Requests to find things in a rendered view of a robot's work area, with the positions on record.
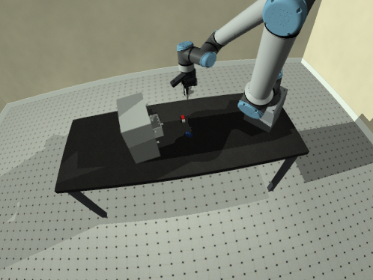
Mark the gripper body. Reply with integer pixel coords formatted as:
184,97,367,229
182,68,197,87

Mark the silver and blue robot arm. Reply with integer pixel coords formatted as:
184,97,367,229
177,0,315,119

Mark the grey chest of drawers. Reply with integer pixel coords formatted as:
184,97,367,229
116,92,160,164

